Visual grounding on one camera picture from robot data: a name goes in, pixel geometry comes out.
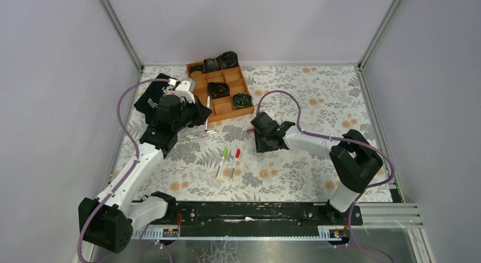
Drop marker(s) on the rolled dark tie back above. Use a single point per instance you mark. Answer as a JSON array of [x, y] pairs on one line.
[[229, 60]]

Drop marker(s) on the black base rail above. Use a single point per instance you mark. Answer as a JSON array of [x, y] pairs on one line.
[[258, 220]]

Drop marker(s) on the floral patterned table cover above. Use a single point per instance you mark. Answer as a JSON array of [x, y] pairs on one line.
[[326, 99]]

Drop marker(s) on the rolled dark tie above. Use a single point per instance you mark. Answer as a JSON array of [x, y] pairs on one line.
[[218, 89], [241, 100], [229, 60]]

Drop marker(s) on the rolled dark tie right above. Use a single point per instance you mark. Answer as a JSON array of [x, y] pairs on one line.
[[241, 100]]

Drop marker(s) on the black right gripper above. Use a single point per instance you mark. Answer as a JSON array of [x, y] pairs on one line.
[[262, 132]]

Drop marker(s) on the aluminium frame rail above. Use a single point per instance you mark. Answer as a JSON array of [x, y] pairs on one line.
[[121, 33]]

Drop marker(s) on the rolled dark tie centre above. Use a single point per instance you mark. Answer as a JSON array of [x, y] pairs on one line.
[[218, 89]]

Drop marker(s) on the wooden compartment tray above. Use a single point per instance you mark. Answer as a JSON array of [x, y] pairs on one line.
[[222, 108]]

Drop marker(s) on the black floral cloth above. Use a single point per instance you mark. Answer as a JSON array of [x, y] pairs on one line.
[[148, 101]]

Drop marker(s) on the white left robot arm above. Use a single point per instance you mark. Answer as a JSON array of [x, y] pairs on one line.
[[110, 219]]

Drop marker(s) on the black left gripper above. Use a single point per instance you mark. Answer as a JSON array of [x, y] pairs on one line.
[[194, 110]]

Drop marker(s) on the dark tie back left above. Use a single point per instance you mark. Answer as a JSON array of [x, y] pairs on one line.
[[207, 66]]

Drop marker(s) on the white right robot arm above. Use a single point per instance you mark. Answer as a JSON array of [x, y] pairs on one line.
[[355, 161]]

